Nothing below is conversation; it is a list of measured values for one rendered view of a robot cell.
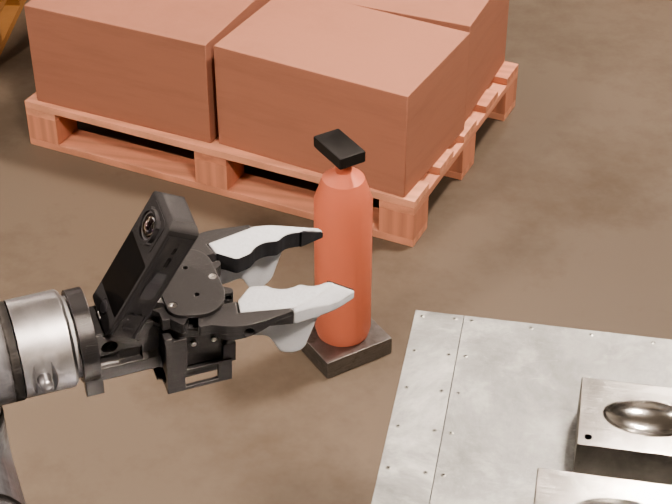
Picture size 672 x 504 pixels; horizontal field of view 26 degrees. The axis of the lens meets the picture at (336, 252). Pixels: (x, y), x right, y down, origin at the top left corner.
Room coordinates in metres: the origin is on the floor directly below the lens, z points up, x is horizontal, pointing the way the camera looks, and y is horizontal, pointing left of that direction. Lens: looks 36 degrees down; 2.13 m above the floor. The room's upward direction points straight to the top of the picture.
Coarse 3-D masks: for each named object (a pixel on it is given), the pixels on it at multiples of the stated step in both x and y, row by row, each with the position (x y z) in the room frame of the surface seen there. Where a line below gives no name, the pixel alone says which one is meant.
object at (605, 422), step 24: (600, 384) 1.44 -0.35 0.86; (624, 384) 1.44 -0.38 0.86; (600, 408) 1.39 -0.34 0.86; (624, 408) 1.40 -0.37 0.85; (648, 408) 1.40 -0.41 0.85; (576, 432) 1.38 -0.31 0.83; (600, 432) 1.35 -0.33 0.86; (624, 432) 1.35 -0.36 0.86; (648, 432) 1.37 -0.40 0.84; (576, 456) 1.32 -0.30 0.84; (600, 456) 1.32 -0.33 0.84; (624, 456) 1.31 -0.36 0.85; (648, 456) 1.31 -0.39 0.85; (648, 480) 1.31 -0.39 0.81
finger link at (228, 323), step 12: (216, 312) 0.84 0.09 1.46; (228, 312) 0.84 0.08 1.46; (252, 312) 0.84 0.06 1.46; (264, 312) 0.84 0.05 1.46; (276, 312) 0.84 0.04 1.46; (288, 312) 0.85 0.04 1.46; (204, 324) 0.83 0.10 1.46; (216, 324) 0.83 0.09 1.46; (228, 324) 0.83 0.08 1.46; (240, 324) 0.83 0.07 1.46; (252, 324) 0.83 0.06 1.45; (264, 324) 0.84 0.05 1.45; (276, 324) 0.85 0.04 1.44; (216, 336) 0.83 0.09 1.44; (228, 336) 0.83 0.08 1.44; (240, 336) 0.83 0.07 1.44
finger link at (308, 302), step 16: (256, 288) 0.87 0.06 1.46; (272, 288) 0.87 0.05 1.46; (288, 288) 0.87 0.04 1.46; (304, 288) 0.87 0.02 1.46; (320, 288) 0.87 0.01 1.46; (336, 288) 0.87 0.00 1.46; (240, 304) 0.85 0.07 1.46; (256, 304) 0.85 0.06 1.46; (272, 304) 0.85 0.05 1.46; (288, 304) 0.85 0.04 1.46; (304, 304) 0.85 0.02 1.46; (320, 304) 0.86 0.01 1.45; (336, 304) 0.87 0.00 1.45; (304, 320) 0.85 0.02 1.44; (272, 336) 0.86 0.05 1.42; (288, 336) 0.86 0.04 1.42; (304, 336) 0.86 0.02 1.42
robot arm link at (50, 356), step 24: (24, 312) 0.82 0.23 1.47; (48, 312) 0.82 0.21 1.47; (24, 336) 0.81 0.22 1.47; (48, 336) 0.81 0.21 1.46; (72, 336) 0.82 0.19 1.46; (24, 360) 0.79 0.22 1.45; (48, 360) 0.80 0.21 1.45; (72, 360) 0.80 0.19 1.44; (48, 384) 0.79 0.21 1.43; (72, 384) 0.81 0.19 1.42
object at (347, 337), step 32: (352, 160) 2.50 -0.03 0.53; (320, 192) 2.52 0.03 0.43; (352, 192) 2.50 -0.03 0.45; (320, 224) 2.50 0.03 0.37; (352, 224) 2.48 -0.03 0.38; (320, 256) 2.50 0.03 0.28; (352, 256) 2.48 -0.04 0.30; (352, 288) 2.48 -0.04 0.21; (320, 320) 2.50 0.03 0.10; (352, 320) 2.48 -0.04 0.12; (320, 352) 2.46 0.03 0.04; (352, 352) 2.46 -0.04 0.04; (384, 352) 2.50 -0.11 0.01
